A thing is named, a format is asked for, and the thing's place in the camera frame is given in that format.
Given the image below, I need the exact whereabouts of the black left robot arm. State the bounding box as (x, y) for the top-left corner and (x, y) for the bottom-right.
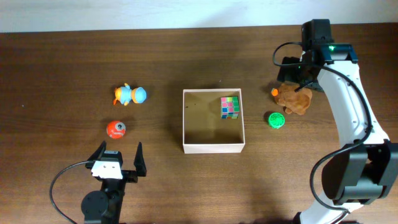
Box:
(81, 142), (147, 224)

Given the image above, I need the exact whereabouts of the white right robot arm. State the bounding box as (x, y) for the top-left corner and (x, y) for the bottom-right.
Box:
(181, 42), (397, 223)

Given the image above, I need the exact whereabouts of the colourful puzzle cube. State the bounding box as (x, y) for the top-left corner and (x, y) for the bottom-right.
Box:
(220, 96), (240, 119)

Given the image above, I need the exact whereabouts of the green round toy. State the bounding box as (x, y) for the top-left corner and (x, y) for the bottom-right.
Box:
(268, 112), (285, 129)

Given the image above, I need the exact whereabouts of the brown plush toy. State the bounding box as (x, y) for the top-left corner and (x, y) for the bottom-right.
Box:
(271, 83), (313, 115)

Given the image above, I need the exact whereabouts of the red ball with grey face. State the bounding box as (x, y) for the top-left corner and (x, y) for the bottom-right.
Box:
(106, 121), (126, 139)

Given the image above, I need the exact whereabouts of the pink cardboard box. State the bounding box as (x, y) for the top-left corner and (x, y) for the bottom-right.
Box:
(182, 88), (246, 154)

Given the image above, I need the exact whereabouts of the orange and blue duck toy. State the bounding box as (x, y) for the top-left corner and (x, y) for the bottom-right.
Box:
(113, 83), (147, 106)

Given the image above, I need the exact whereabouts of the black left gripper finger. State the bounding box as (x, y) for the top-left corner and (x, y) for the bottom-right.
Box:
(134, 142), (147, 177)
(88, 141), (106, 161)

